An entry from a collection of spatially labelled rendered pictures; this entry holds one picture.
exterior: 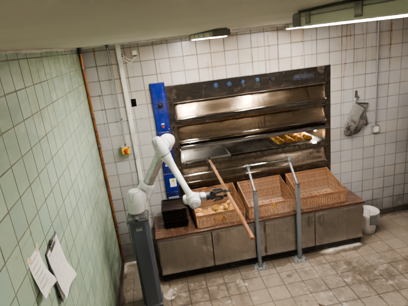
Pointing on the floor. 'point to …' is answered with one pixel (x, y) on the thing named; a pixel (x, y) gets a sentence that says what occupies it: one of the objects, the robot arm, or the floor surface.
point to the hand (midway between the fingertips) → (227, 192)
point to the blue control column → (157, 88)
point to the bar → (258, 211)
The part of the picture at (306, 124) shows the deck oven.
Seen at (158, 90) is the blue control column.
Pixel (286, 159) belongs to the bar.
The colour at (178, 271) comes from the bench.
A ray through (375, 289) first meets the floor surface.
